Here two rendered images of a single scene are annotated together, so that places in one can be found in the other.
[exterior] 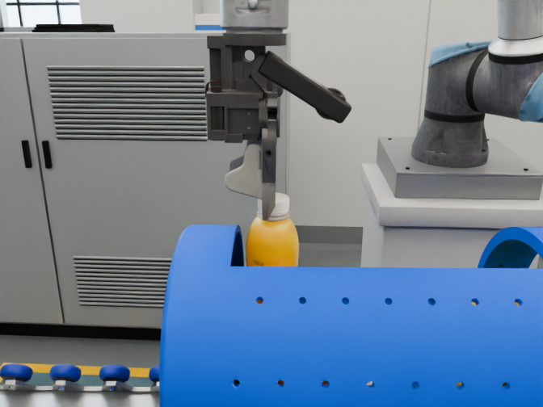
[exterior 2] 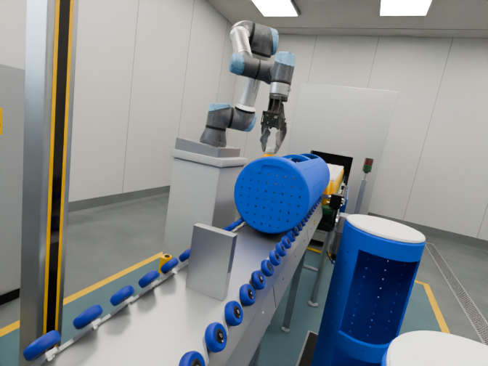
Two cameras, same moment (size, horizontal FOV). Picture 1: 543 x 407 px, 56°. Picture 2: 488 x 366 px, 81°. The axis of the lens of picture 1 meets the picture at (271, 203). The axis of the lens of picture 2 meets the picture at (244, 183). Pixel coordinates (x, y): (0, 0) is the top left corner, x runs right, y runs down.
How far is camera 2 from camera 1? 114 cm
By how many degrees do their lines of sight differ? 69
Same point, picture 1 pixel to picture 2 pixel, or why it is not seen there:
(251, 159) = (279, 134)
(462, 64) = (227, 111)
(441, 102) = (220, 123)
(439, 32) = not seen: hidden behind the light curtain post
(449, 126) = (221, 132)
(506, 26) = (247, 102)
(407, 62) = not seen: hidden behind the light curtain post
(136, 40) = not seen: outside the picture
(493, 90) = (240, 120)
